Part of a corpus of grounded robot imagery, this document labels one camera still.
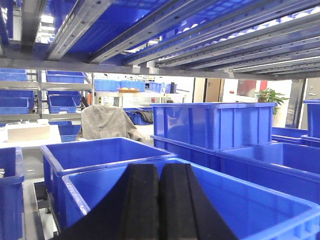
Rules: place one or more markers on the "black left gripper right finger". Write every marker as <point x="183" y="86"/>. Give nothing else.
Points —
<point x="185" y="211"/>

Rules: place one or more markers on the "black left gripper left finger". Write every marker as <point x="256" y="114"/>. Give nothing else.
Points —
<point x="129" y="211"/>

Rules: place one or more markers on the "dark blue bin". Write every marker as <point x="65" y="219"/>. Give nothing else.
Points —
<point x="288" y="168"/>
<point x="11" y="193"/>
<point x="252" y="212"/>
<point x="73" y="157"/>

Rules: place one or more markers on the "tall blue ribbed crate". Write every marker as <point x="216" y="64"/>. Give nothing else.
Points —
<point x="196" y="131"/>

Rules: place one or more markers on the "grey jacket on chair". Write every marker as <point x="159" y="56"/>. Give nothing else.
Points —
<point x="102" y="122"/>

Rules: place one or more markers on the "orange fruit basket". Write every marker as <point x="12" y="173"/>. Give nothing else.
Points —
<point x="128" y="90"/>

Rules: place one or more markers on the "cardboard box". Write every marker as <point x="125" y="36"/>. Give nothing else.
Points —
<point x="27" y="132"/>

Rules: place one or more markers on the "green potted plant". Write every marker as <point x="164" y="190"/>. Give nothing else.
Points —
<point x="269" y="95"/>

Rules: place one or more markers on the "overhead steel roller shelf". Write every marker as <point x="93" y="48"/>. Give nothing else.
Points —
<point x="237" y="39"/>

